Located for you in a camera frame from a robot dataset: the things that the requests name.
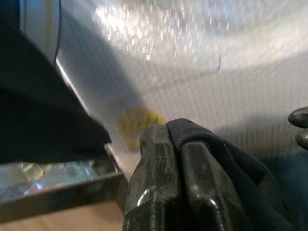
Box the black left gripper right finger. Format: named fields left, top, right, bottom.
left=180, top=141, right=254, bottom=231

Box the bubble-wrapped white washing machine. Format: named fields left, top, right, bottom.
left=54, top=0, right=308, bottom=179

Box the yellow washer sticker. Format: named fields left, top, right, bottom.
left=117, top=108, right=167, bottom=147

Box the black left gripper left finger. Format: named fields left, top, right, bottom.
left=125, top=124, right=184, bottom=231

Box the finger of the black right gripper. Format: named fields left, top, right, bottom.
left=295, top=131, right=308, bottom=152
left=288, top=107, right=308, bottom=126

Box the black cloth garment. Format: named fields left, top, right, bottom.
left=166, top=117, right=293, bottom=231

